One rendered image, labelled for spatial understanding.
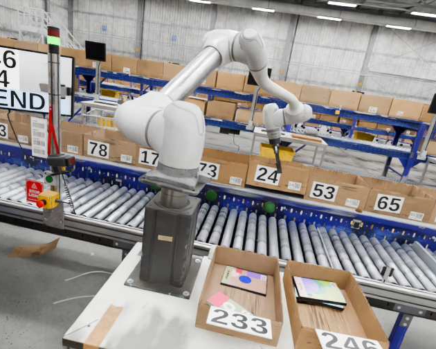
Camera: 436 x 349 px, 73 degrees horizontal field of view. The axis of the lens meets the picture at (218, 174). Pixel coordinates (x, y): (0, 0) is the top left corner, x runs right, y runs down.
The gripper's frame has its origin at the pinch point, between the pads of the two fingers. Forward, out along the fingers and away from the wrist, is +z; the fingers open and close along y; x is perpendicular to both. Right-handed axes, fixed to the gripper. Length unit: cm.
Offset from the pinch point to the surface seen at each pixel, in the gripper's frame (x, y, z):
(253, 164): -15.8, 0.8, -5.2
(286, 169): 4.3, 0.4, 1.9
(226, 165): -33.7, 0.4, -7.4
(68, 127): -160, -29, -52
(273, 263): -9, 74, 23
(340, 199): 36.0, 0.3, 26.7
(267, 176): -8.2, 1.5, 4.4
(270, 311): -11, 97, 29
